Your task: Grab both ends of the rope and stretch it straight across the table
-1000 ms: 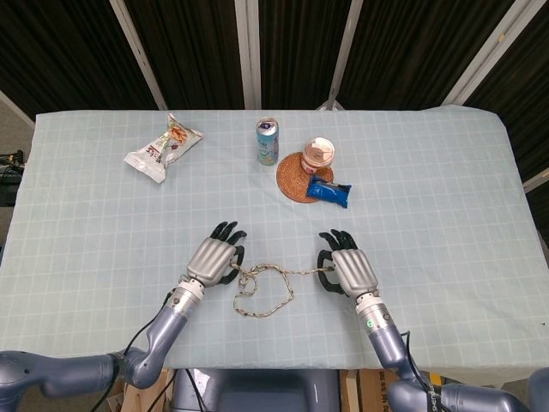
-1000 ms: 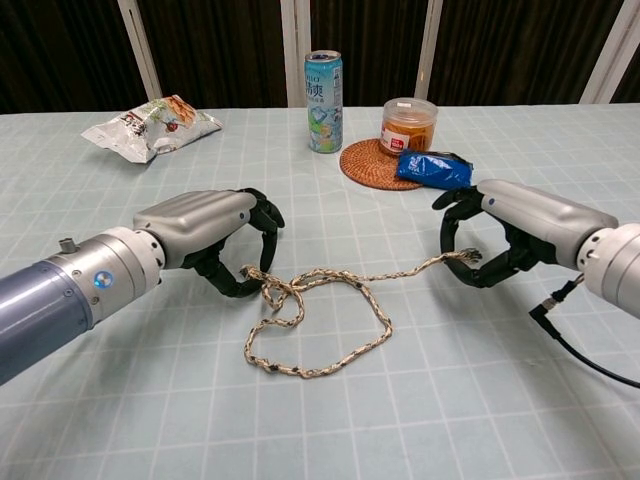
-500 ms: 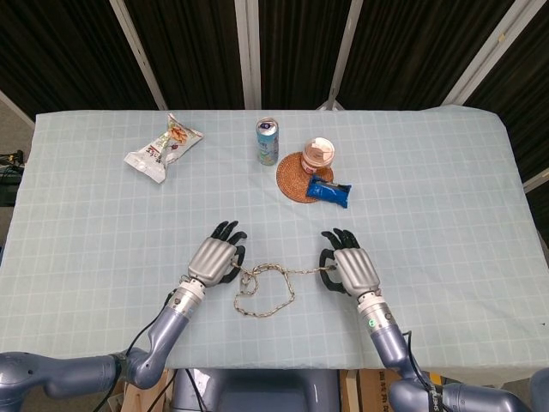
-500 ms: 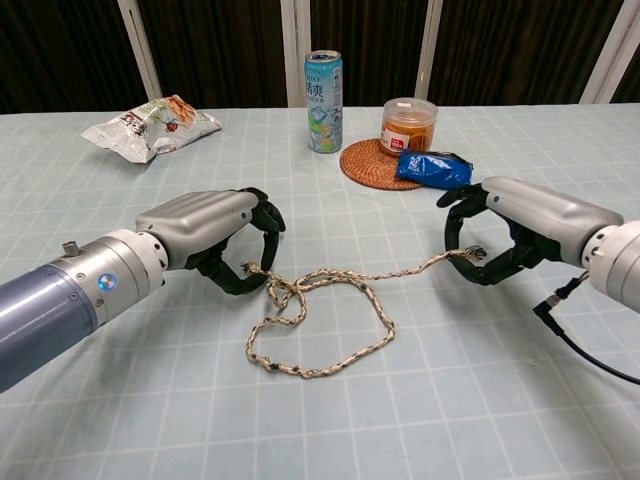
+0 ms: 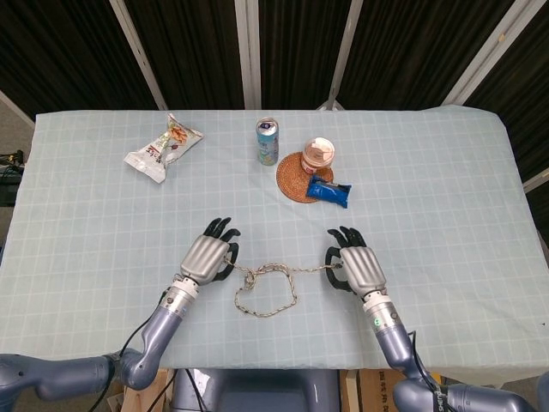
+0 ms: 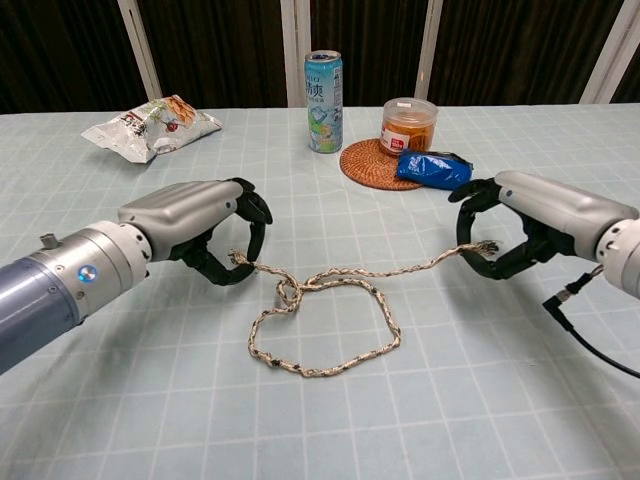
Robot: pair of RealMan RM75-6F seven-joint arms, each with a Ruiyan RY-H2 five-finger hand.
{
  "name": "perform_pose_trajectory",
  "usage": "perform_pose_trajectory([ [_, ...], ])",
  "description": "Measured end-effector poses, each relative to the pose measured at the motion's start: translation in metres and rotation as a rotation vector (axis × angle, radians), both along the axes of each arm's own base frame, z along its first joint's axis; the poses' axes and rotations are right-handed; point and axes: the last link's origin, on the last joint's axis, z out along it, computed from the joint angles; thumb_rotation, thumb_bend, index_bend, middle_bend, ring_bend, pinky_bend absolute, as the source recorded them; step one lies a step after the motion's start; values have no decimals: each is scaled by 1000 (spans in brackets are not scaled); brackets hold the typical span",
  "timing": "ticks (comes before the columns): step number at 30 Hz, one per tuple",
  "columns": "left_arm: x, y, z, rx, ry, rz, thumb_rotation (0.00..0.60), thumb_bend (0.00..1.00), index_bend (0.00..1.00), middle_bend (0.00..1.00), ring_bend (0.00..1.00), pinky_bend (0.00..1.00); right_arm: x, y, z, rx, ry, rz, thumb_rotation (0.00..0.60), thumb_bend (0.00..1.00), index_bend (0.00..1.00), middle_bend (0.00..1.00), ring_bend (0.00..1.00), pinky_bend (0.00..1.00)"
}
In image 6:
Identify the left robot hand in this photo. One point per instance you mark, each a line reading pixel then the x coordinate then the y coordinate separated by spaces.
pixel 185 210

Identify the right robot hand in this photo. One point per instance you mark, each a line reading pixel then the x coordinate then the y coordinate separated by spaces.
pixel 555 205

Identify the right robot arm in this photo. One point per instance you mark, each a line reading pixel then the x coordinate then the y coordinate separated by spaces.
pixel 625 260

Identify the white crumpled snack bag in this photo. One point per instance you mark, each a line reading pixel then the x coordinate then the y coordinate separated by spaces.
pixel 150 125

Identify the blue foil snack packet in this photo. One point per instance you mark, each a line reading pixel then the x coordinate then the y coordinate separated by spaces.
pixel 430 170

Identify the clear plastic jar orange contents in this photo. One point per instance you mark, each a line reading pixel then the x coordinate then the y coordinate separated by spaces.
pixel 405 125

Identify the tall light blue drink can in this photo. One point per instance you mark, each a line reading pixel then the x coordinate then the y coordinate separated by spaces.
pixel 325 100

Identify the round woven rattan coaster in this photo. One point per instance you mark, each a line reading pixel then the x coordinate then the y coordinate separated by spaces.
pixel 365 165

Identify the light blue checkered tablecloth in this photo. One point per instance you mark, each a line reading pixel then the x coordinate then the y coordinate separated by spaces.
pixel 450 400

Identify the white metal frame post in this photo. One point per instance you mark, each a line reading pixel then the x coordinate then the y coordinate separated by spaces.
pixel 612 50
pixel 427 50
pixel 295 50
pixel 142 50

